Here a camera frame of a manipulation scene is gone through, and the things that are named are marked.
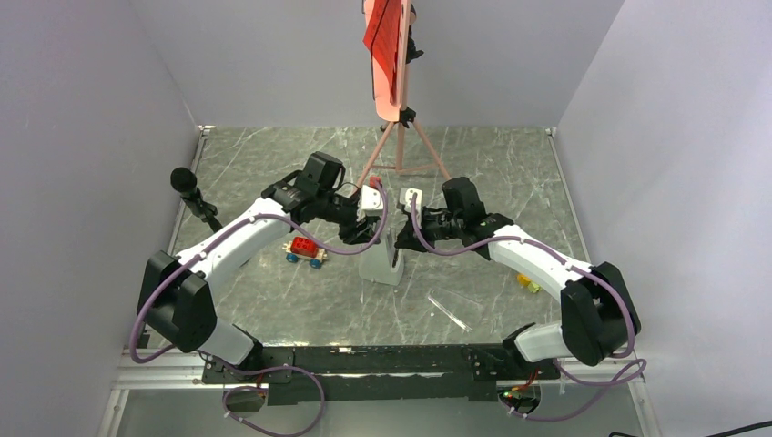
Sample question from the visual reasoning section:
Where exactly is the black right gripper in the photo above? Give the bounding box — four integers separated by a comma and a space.
395, 205, 464, 254

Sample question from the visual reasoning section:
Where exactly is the clear plastic metronome cover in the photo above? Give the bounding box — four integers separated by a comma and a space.
427, 289, 485, 333

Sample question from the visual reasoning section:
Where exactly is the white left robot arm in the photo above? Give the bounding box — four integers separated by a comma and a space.
128, 151, 387, 382

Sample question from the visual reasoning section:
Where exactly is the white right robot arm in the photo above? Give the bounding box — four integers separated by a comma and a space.
396, 177, 641, 378

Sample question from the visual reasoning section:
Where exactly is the red blue toy car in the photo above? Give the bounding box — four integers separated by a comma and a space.
283, 237, 328, 269

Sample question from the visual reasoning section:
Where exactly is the yellow green toy block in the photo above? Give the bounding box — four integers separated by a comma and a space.
516, 274, 542, 293

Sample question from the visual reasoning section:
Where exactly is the pink tripod music stand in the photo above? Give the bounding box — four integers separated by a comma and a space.
355, 1, 451, 188

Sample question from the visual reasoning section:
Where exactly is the black microphone on stand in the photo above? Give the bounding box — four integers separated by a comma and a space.
170, 167, 223, 233

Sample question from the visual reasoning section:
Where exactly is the red sheet music folder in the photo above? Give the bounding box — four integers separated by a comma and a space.
362, 0, 402, 103

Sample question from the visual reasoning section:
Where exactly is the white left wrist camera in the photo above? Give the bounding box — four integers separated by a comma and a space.
359, 176, 385, 218

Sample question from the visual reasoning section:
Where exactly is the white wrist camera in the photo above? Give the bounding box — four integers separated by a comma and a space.
359, 176, 385, 218
398, 188, 423, 215

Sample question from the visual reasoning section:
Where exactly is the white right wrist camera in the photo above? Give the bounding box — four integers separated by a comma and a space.
398, 188, 423, 215

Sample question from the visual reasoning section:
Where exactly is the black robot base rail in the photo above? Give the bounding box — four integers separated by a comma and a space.
201, 342, 562, 406

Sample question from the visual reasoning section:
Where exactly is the black cable bottom right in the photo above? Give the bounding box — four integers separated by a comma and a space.
607, 421, 772, 437

